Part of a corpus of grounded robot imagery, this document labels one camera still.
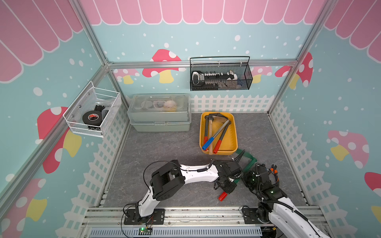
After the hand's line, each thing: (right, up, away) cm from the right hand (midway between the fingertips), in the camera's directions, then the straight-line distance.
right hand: (238, 172), depth 86 cm
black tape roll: (-75, +31, -15) cm, 82 cm away
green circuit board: (-51, -25, -12) cm, 58 cm away
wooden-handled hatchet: (-13, +33, +27) cm, 44 cm away
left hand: (-7, -9, -5) cm, 12 cm away
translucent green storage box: (-49, +37, +16) cm, 64 cm away
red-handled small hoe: (-19, +18, +8) cm, 27 cm away
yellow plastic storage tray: (-1, +16, +17) cm, 23 cm away
